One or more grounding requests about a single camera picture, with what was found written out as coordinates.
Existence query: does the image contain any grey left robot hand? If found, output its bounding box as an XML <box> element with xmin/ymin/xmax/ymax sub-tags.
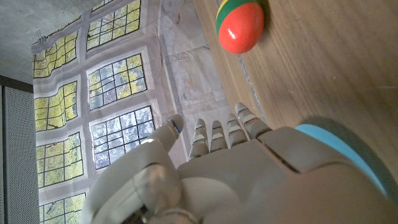
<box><xmin>80</xmin><ymin>101</ymin><xmax>398</xmax><ymax>224</ymax></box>

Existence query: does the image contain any colourful striped wooden maraca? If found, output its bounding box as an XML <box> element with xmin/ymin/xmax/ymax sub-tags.
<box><xmin>215</xmin><ymin>0</ymin><xmax>265</xmax><ymax>55</ymax></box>

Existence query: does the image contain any light blue plate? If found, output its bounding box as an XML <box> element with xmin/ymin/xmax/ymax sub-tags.
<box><xmin>294</xmin><ymin>123</ymin><xmax>389</xmax><ymax>198</ymax></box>

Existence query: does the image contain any printed window backdrop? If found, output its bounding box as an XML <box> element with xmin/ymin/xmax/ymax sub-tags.
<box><xmin>30</xmin><ymin>0</ymin><xmax>233</xmax><ymax>224</ymax></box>

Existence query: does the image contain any grey perforated panel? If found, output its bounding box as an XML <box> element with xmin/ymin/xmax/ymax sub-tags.
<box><xmin>0</xmin><ymin>85</ymin><xmax>40</xmax><ymax>224</ymax></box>

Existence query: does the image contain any metal binder clip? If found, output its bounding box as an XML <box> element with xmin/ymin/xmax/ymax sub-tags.
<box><xmin>36</xmin><ymin>30</ymin><xmax>48</xmax><ymax>45</ymax></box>

